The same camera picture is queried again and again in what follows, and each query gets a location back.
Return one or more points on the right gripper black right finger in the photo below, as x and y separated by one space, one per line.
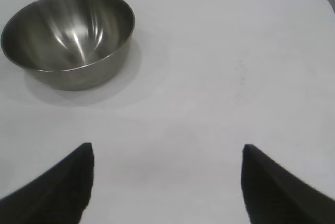
274 195

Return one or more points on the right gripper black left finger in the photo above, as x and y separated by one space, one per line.
57 192

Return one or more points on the stainless steel bowl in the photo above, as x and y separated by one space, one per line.
68 35

